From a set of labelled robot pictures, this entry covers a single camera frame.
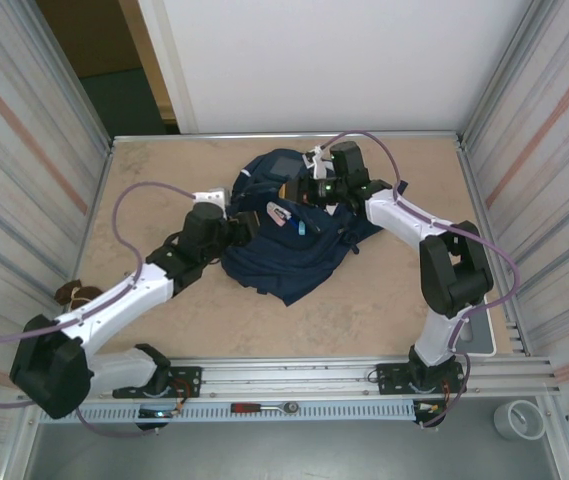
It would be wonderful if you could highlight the slotted grey cable duct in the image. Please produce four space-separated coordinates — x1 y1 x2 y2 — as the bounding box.
38 402 415 424

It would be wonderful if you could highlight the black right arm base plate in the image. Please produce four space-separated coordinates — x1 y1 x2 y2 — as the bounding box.
376 362 467 396

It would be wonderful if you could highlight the grey tape roll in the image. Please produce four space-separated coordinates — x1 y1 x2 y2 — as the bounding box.
493 399 545 441

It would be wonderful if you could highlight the navy blue backpack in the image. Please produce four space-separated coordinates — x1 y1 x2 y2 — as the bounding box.
221 147 410 307

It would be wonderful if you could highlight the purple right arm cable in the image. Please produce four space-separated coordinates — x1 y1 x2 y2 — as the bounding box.
331 130 523 429

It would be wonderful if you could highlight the black pen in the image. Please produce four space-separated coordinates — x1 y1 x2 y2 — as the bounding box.
289 213 323 234

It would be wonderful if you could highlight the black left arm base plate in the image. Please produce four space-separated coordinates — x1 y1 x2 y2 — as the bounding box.
112 365 203 400

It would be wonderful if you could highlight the thin aluminium table edge rail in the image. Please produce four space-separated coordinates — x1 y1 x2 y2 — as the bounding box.
111 130 465 147

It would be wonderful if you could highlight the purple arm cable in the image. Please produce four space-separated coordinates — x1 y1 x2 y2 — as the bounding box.
0 181 200 439
331 130 523 429

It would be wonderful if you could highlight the red-handled ratchet wrench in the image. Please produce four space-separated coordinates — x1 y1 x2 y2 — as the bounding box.
230 399 301 415

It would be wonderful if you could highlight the brown drawstring pouch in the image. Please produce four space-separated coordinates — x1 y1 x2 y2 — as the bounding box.
53 280 105 306

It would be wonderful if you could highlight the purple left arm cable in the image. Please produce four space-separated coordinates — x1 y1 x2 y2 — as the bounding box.
0 181 200 439

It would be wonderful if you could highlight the white and grey scale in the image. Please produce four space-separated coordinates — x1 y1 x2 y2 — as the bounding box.
456 294 498 357

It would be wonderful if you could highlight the wide aluminium mounting rail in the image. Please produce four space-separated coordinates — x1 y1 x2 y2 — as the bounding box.
23 355 560 401

